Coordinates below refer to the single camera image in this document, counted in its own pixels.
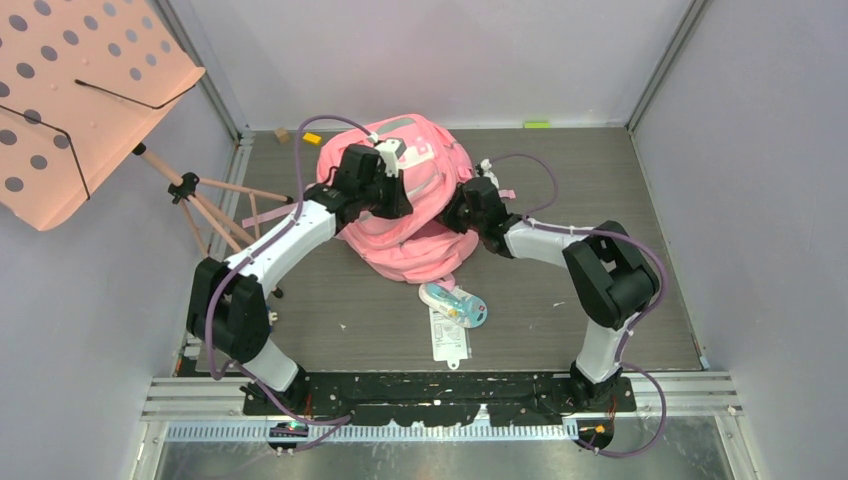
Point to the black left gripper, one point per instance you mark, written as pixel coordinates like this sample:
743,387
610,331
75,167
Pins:
400,206

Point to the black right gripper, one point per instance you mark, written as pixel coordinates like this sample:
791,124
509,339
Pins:
448,218

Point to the pink student backpack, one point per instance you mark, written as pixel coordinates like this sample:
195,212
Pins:
414,249

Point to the packaged blue correction tape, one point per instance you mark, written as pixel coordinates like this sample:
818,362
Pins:
452,314

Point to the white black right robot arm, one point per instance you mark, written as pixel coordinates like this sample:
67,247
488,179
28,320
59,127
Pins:
613,281

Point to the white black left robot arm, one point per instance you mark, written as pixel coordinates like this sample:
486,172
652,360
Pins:
227,307

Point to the small yellow block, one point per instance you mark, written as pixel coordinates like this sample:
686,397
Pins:
312,138

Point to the small wooden cube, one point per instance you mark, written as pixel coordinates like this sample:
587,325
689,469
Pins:
282,135

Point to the pink perforated music stand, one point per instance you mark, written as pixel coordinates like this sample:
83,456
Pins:
83,83

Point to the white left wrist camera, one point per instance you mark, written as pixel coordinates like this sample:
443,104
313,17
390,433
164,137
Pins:
390,150

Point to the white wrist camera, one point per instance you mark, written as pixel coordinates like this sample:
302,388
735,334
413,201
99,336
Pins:
390,150
485,169

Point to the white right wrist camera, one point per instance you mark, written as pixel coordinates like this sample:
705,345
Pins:
485,169

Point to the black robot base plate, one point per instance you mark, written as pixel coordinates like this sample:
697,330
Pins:
440,399

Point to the white slotted cable duct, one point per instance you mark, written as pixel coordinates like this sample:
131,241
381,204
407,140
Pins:
271,431

